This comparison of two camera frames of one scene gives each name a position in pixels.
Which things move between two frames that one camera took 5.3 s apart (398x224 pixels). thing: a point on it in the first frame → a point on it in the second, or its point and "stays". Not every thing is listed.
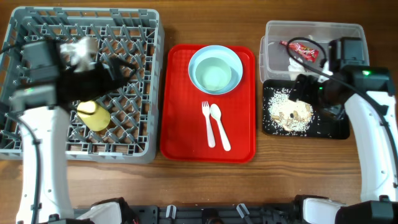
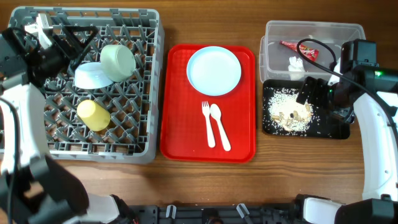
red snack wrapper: [304, 51] stays
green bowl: [212, 73] → [117, 62]
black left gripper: [107, 82] → [66, 50]
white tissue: [294, 66] stays
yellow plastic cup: [96, 117] stays
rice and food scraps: [291, 114] stays
